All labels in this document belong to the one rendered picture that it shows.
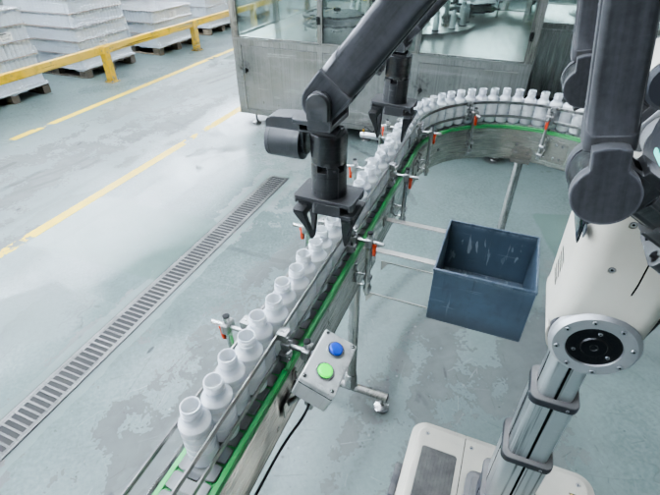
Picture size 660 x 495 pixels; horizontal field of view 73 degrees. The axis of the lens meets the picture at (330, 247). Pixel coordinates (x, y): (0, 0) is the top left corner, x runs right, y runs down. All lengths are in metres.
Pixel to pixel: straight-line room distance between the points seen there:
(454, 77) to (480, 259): 2.69
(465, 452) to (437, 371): 0.63
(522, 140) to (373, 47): 2.00
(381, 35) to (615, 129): 0.29
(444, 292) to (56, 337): 2.14
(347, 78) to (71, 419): 2.15
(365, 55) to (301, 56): 4.05
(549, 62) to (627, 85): 5.55
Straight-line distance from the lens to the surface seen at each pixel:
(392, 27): 0.61
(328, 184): 0.70
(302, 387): 0.94
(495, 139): 2.55
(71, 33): 7.56
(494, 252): 1.77
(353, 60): 0.62
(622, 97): 0.61
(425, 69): 4.30
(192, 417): 0.86
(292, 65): 4.72
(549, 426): 1.30
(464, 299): 1.52
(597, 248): 0.86
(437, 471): 1.82
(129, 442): 2.31
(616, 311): 0.96
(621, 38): 0.60
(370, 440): 2.15
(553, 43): 6.12
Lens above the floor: 1.85
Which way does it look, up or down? 36 degrees down
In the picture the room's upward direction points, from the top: straight up
